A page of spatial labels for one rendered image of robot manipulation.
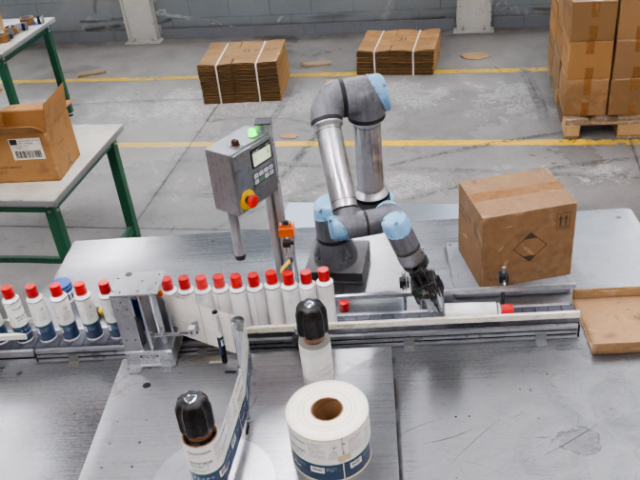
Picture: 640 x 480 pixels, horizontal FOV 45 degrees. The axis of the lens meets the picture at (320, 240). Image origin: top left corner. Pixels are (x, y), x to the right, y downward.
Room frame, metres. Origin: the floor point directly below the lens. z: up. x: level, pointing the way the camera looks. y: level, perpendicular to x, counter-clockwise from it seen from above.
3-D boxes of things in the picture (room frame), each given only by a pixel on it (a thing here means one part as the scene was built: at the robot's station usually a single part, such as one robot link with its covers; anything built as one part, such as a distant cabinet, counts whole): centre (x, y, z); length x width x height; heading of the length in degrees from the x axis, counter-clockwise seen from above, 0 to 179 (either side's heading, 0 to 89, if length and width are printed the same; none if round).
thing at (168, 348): (1.82, 0.52, 1.01); 0.14 x 0.13 x 0.26; 84
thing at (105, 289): (1.92, 0.65, 0.98); 0.05 x 0.05 x 0.20
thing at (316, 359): (1.58, 0.04, 1.03); 0.09 x 0.09 x 0.30
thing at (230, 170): (1.96, 0.19, 1.38); 0.17 x 0.10 x 0.19; 139
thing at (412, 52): (6.30, -0.83, 0.11); 0.65 x 0.54 x 0.22; 73
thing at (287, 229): (1.92, 0.10, 1.05); 0.10 x 0.04 x 0.33; 174
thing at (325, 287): (1.86, 0.00, 0.98); 0.05 x 0.05 x 0.20
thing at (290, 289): (1.86, 0.10, 0.98); 0.05 x 0.05 x 0.20
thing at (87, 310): (1.93, 0.73, 0.98); 0.05 x 0.05 x 0.20
